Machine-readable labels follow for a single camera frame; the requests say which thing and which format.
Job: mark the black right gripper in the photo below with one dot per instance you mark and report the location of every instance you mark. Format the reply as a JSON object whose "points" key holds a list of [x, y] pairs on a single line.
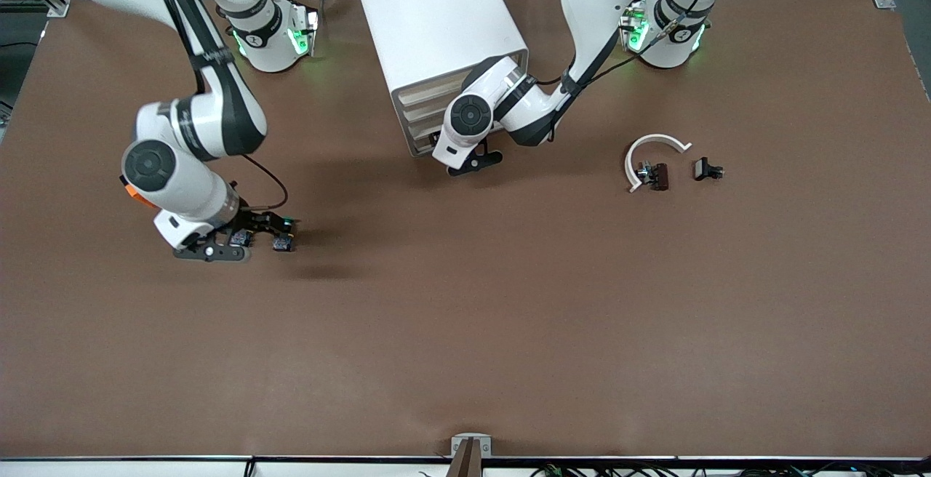
{"points": [[254, 222]]}

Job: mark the green push button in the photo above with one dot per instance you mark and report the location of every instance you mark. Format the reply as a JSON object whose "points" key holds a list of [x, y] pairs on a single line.
{"points": [[283, 243]]}

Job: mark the white plastic drawer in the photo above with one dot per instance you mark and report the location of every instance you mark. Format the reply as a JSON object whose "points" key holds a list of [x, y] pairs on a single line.
{"points": [[425, 110], [429, 89], [423, 144], [422, 126]]}

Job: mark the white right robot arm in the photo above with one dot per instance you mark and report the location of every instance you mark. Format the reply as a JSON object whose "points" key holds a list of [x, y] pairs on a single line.
{"points": [[189, 186]]}

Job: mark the red push button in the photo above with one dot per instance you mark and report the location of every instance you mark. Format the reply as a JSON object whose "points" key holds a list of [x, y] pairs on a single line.
{"points": [[240, 238]]}

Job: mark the white drawer cabinet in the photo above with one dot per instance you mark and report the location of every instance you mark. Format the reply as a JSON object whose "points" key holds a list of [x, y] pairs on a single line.
{"points": [[436, 19]]}

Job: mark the orange box with hole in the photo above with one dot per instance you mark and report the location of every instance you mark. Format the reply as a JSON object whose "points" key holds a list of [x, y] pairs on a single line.
{"points": [[134, 192]]}

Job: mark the brown electrical component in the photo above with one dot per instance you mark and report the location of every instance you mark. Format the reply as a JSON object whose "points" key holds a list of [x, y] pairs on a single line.
{"points": [[660, 177]]}

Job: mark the small black electrical component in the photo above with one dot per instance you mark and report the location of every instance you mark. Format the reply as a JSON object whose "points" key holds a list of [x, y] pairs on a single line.
{"points": [[702, 169]]}

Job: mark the white table edge rail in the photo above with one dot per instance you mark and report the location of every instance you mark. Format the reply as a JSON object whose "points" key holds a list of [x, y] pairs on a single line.
{"points": [[145, 468]]}

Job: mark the grey metal bracket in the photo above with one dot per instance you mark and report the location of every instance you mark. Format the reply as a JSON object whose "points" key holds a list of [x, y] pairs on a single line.
{"points": [[471, 455]]}

